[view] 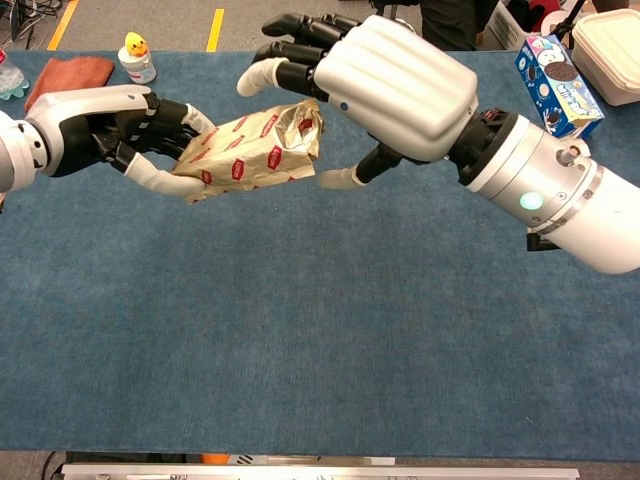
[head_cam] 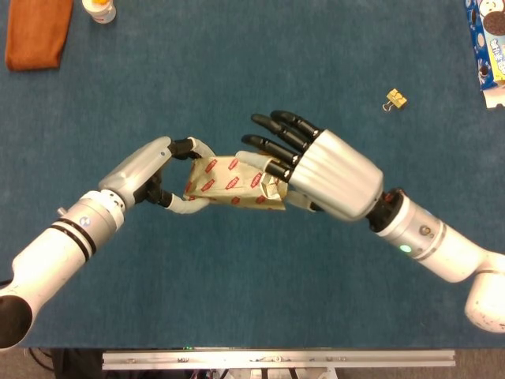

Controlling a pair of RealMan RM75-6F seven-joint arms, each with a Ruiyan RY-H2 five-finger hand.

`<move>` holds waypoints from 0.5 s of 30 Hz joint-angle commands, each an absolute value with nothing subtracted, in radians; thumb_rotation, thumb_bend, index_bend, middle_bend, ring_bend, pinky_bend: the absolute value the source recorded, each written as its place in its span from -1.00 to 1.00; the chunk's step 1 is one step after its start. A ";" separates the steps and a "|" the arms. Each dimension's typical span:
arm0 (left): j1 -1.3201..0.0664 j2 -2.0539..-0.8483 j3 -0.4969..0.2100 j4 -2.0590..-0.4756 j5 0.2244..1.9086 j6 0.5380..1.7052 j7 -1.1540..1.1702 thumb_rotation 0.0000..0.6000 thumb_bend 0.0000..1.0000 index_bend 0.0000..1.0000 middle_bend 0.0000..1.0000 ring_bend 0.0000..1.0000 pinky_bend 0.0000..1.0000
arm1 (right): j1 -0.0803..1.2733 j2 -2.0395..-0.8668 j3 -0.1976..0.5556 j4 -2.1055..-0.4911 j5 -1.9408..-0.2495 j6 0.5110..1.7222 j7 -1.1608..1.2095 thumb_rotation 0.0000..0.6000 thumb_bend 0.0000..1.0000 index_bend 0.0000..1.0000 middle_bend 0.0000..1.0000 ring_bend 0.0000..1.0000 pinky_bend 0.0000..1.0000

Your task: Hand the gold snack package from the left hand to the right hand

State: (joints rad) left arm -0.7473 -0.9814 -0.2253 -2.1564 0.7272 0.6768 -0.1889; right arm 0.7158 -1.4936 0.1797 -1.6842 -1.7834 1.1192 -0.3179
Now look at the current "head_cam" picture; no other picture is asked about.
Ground aluminium frame rail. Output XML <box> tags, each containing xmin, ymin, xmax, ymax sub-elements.
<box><xmin>101</xmin><ymin>349</ymin><xmax>457</xmax><ymax>371</ymax></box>

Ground white bottle with yellow cap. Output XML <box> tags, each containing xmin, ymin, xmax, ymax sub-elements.
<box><xmin>81</xmin><ymin>0</ymin><xmax>118</xmax><ymax>25</ymax></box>

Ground black cable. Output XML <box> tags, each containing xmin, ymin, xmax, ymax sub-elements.
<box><xmin>27</xmin><ymin>347</ymin><xmax>56</xmax><ymax>372</ymax></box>

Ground blue cookie box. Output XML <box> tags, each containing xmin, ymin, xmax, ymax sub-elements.
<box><xmin>463</xmin><ymin>0</ymin><xmax>505</xmax><ymax>110</ymax></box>

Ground gold snack packet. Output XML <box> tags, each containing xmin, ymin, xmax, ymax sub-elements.
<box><xmin>182</xmin><ymin>155</ymin><xmax>292</xmax><ymax>212</ymax></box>

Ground yellow binder clip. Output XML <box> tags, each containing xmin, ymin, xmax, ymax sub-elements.
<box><xmin>381</xmin><ymin>88</ymin><xmax>409</xmax><ymax>113</ymax></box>

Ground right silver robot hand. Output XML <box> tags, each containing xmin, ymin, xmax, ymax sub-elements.
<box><xmin>236</xmin><ymin>110</ymin><xmax>385</xmax><ymax>223</ymax></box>

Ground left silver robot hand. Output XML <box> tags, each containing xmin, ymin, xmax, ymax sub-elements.
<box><xmin>98</xmin><ymin>136</ymin><xmax>218</xmax><ymax>216</ymax></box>

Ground blue table cloth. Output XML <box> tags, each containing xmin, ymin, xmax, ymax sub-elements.
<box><xmin>0</xmin><ymin>0</ymin><xmax>505</xmax><ymax>350</ymax></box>

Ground orange folded cloth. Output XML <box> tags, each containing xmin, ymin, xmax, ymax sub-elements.
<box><xmin>5</xmin><ymin>0</ymin><xmax>75</xmax><ymax>72</ymax></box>

